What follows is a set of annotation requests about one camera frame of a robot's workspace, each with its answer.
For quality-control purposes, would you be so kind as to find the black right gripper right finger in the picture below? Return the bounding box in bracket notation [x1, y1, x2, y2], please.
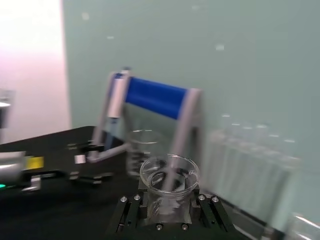
[184, 181, 236, 234]

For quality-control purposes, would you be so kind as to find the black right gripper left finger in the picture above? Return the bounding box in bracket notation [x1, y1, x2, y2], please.
[109, 180, 152, 232]

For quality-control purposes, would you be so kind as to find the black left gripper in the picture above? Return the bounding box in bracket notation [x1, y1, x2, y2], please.
[21, 139, 115, 194]

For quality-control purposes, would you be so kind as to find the clear glass beaker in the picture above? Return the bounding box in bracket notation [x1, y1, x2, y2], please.
[139, 153, 202, 224]
[125, 129, 164, 181]

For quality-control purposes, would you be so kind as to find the black table cloth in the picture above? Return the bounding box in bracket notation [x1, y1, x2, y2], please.
[0, 124, 278, 240]

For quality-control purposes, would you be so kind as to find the clear test tube rack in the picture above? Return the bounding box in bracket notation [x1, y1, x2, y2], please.
[206, 113, 304, 227]

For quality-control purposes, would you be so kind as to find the grey stand with blue bar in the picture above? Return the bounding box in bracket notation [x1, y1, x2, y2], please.
[87, 66, 205, 195]

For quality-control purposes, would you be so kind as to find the clear plastic container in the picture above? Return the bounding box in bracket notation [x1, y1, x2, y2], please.
[283, 211, 320, 240]

